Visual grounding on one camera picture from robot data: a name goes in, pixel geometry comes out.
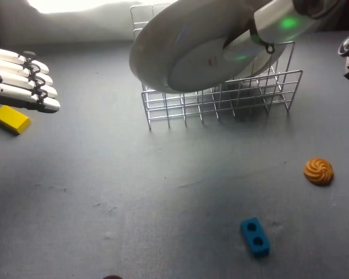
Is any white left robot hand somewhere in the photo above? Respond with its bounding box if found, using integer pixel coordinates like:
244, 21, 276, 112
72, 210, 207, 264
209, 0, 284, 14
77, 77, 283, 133
0, 46, 61, 169

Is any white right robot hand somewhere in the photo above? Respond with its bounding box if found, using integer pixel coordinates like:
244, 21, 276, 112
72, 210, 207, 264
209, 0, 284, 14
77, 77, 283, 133
223, 0, 347, 61

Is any yellow rectangular block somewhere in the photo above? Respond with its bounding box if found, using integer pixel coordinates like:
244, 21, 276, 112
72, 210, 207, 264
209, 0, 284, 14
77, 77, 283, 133
0, 105, 32, 136

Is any orange swirl cookie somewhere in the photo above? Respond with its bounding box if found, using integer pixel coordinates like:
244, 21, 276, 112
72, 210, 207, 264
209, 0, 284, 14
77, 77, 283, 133
304, 158, 334, 187

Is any blue block with two holes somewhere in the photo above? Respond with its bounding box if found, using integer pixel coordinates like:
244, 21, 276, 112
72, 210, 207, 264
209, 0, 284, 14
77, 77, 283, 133
240, 217, 271, 258

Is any silver wire dish rack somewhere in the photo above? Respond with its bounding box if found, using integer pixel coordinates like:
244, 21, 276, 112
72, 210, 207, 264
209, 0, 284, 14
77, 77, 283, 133
130, 2, 304, 131

